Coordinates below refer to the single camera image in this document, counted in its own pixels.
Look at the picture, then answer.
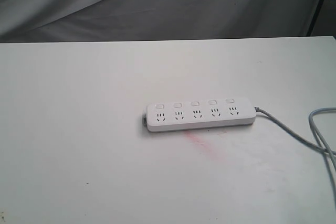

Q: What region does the white five-socket power strip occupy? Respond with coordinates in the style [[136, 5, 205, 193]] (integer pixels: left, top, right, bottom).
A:
[[145, 97, 256, 132]]

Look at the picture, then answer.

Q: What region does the grey backdrop cloth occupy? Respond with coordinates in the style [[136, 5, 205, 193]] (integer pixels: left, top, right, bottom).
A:
[[0, 0, 336, 44]]

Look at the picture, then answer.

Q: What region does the black tripod stand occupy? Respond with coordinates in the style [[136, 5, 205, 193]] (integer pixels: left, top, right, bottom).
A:
[[306, 0, 324, 37]]

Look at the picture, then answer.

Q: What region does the grey power cable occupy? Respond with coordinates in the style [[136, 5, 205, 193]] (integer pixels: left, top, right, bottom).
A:
[[253, 105, 336, 175]]

